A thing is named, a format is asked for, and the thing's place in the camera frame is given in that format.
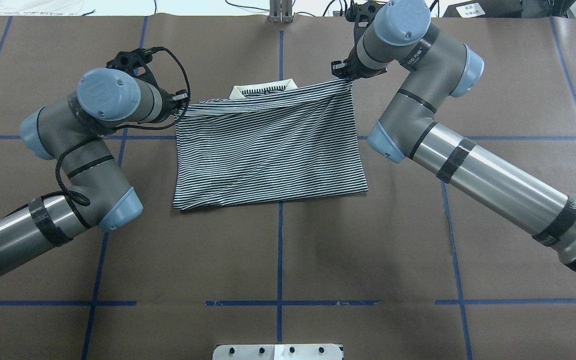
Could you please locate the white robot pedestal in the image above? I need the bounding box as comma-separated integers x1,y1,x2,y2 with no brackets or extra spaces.
212,342,345,360

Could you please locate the black rectangular box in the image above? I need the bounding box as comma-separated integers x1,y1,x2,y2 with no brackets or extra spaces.
441,0,524,19

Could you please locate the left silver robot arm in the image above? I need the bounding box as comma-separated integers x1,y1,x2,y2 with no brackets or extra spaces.
0,67,191,276

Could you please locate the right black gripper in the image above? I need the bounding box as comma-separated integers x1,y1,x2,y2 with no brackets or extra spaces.
331,46,387,81

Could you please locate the aluminium frame post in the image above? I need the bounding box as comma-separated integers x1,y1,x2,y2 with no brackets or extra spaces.
267,0,294,24

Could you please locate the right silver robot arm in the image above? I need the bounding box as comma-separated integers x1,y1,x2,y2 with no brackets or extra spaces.
332,0,576,272

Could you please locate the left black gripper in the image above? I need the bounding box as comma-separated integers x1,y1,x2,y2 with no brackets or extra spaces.
158,88,190,119

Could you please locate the striped polo shirt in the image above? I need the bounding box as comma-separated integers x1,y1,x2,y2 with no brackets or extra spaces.
172,79,369,211

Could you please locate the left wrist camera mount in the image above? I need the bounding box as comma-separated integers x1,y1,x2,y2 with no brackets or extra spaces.
105,48,159,88

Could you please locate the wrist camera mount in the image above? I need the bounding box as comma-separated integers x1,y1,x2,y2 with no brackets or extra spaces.
344,0,386,27
105,48,159,88

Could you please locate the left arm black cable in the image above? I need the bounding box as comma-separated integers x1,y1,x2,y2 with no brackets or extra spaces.
3,46,192,221

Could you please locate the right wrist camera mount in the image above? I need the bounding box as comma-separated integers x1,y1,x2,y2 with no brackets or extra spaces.
344,0,386,27

